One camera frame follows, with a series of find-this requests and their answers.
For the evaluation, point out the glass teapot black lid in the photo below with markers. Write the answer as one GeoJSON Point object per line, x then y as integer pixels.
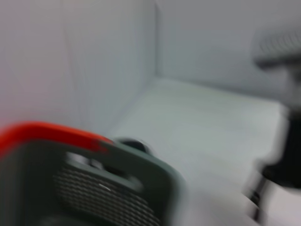
{"type": "Point", "coordinates": [135, 144]}

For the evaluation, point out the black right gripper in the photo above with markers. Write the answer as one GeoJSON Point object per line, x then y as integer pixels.
{"type": "Point", "coordinates": [291, 160]}

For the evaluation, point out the grey perforated storage bin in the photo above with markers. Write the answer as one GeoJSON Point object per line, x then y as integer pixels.
{"type": "Point", "coordinates": [105, 195]}

